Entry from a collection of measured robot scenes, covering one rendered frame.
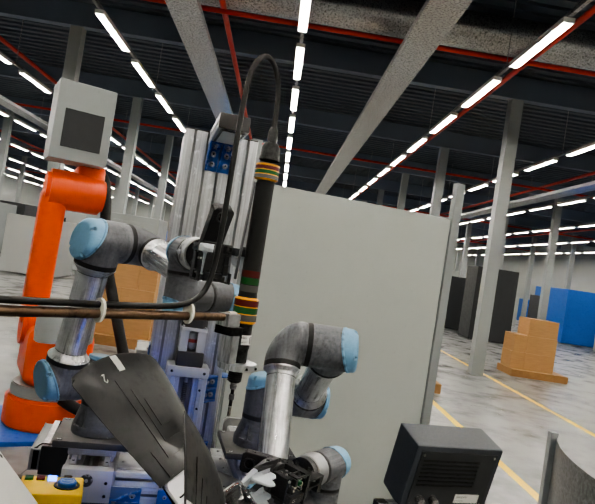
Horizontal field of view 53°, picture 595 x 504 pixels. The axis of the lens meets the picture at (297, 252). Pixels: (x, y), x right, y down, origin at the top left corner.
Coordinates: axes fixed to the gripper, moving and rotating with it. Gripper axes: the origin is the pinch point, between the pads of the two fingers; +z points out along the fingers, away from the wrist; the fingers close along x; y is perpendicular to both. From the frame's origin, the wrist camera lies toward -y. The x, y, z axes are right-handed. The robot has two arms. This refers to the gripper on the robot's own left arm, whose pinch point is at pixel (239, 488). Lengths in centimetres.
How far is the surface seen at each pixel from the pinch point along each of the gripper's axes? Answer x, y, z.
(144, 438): -14.0, -1.7, 26.6
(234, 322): -34.4, 1.8, 15.7
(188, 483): -22, 23, 43
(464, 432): -9, 19, -70
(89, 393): -19.8, -8.3, 33.9
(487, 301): 4, -287, -1074
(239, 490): -9.8, 12.5, 17.5
